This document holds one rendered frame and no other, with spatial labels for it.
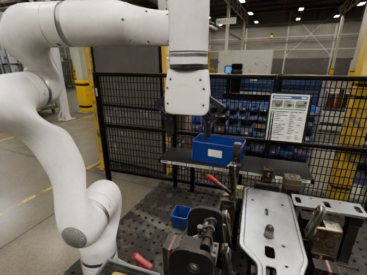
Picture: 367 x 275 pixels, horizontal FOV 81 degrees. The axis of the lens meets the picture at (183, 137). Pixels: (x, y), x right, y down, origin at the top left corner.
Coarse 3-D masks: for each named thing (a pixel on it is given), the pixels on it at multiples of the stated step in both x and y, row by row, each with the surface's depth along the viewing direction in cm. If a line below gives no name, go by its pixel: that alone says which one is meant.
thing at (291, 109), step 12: (276, 96) 127; (288, 96) 125; (300, 96) 123; (276, 108) 129; (288, 108) 127; (300, 108) 125; (276, 120) 131; (288, 120) 129; (300, 120) 127; (276, 132) 133; (288, 132) 131; (300, 132) 129; (300, 144) 131
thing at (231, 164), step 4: (232, 164) 91; (240, 164) 89; (228, 168) 90; (232, 168) 88; (240, 168) 88; (232, 172) 89; (232, 176) 90; (232, 180) 90; (232, 184) 91; (232, 188) 91; (236, 188) 94; (232, 192) 92; (236, 192) 94; (236, 196) 92
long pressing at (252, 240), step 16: (256, 192) 108; (272, 192) 108; (256, 208) 96; (272, 208) 96; (288, 208) 96; (240, 224) 86; (256, 224) 86; (272, 224) 86; (288, 224) 86; (240, 240) 78; (256, 240) 79; (272, 240) 79; (288, 240) 79; (256, 256) 72; (288, 256) 72; (304, 256) 72; (256, 272) 67; (288, 272) 66; (304, 272) 67
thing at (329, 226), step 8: (320, 224) 83; (328, 224) 80; (336, 224) 80; (320, 232) 79; (328, 232) 78; (336, 232) 77; (312, 240) 81; (320, 240) 80; (328, 240) 79; (336, 240) 78; (312, 248) 82; (320, 248) 81; (328, 248) 80; (336, 248) 79; (312, 256) 83; (320, 256) 82; (328, 256) 81
